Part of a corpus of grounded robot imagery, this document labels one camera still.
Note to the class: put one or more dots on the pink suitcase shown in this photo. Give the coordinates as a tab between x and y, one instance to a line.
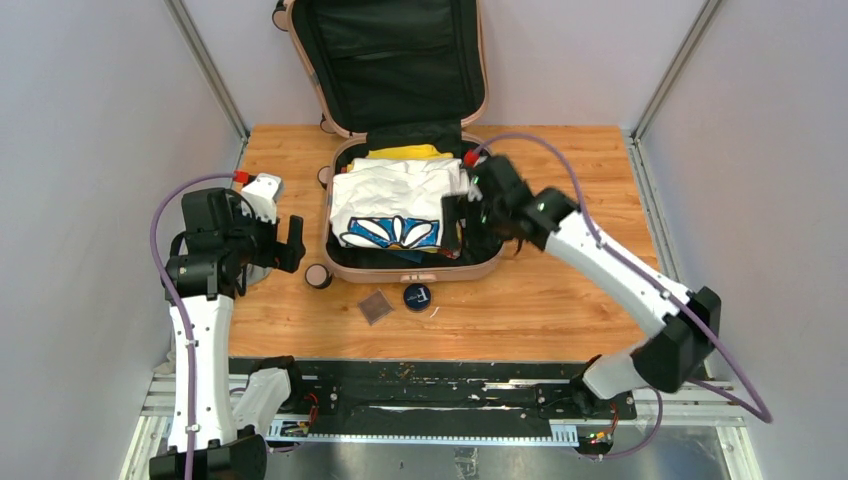
387	74

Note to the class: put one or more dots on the white t-shirt blue print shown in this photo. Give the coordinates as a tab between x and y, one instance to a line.
388	204

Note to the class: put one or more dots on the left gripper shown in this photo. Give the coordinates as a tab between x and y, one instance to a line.
287	253

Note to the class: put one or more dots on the dark blue garment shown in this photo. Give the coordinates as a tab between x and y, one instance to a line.
413	256

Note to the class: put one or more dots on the red white tie-dye shorts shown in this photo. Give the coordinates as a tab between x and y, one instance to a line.
451	242

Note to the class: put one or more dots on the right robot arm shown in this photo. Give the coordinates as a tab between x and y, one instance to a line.
679	324

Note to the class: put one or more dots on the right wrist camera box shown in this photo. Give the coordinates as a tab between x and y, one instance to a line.
468	186

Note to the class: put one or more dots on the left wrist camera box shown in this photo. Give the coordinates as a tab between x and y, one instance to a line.
262	193

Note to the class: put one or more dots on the yellow garment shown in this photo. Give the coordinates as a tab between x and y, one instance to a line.
409	152

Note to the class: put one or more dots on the grey cloth garment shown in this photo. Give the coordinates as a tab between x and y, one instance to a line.
252	275

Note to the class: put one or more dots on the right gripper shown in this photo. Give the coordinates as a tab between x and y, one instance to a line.
456	206

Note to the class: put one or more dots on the round dark blue tin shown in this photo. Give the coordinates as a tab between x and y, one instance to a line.
417	297

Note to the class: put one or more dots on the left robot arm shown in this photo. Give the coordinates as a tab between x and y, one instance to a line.
226	232

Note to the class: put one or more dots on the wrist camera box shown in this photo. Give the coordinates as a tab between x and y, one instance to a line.
468	186
262	193

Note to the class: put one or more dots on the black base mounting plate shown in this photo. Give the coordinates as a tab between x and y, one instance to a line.
413	398

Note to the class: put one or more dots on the aluminium frame rails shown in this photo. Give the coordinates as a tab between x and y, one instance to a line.
691	406

